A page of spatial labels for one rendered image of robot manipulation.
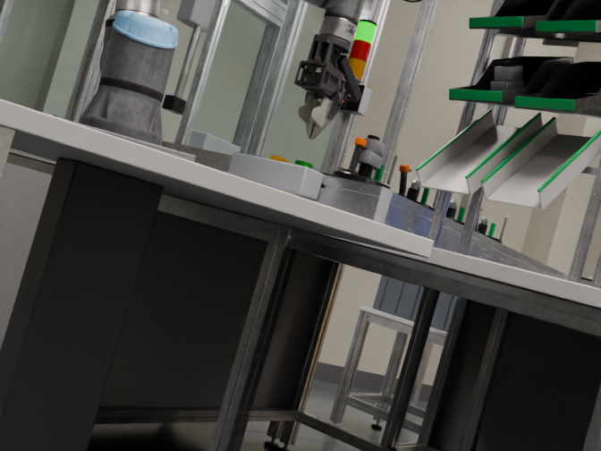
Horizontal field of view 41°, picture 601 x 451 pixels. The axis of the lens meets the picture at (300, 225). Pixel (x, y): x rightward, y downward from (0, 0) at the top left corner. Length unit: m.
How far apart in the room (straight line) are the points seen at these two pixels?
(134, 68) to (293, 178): 0.43
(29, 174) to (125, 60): 0.94
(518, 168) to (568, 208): 4.46
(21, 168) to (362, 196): 1.08
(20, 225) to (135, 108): 0.96
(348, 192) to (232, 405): 0.51
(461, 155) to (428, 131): 3.85
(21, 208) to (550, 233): 4.49
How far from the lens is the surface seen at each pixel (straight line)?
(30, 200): 2.31
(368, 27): 2.14
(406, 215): 1.75
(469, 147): 1.82
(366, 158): 1.85
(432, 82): 5.66
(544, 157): 1.75
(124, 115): 1.42
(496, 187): 1.66
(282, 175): 1.70
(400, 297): 3.87
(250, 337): 1.69
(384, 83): 5.42
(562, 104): 1.64
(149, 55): 1.45
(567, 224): 6.18
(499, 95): 1.68
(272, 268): 1.66
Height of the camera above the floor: 0.78
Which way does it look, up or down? 2 degrees up
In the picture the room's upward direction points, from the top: 16 degrees clockwise
